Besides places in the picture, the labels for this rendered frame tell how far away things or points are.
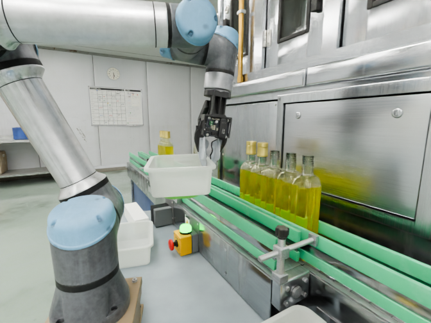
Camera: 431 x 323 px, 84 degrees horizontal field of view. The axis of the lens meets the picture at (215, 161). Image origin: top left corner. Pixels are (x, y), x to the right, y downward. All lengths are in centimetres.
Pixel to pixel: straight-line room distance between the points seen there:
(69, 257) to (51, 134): 26
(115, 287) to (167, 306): 21
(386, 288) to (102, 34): 68
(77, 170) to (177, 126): 620
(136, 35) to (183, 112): 637
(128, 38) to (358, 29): 59
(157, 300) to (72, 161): 43
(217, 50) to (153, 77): 605
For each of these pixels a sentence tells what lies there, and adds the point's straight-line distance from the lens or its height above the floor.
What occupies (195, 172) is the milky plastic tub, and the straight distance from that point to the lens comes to 57.
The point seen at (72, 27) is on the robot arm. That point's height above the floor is 138.
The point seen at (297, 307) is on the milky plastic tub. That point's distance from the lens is 61.
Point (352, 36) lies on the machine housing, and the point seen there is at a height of 146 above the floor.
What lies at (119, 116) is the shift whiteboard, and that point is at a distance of 637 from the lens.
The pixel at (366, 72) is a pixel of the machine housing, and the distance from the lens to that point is 73.
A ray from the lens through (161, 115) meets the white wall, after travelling 662.
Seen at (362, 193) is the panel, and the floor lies 104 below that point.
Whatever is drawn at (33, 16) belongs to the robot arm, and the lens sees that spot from 51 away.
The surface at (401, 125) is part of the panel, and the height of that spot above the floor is 122.
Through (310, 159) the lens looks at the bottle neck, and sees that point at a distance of 64.
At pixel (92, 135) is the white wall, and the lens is 633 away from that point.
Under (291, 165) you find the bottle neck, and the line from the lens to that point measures 68.
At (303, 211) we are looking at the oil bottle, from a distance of 66.
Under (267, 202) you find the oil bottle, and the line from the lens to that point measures 74.
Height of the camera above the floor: 123
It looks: 10 degrees down
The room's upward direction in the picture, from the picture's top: straight up
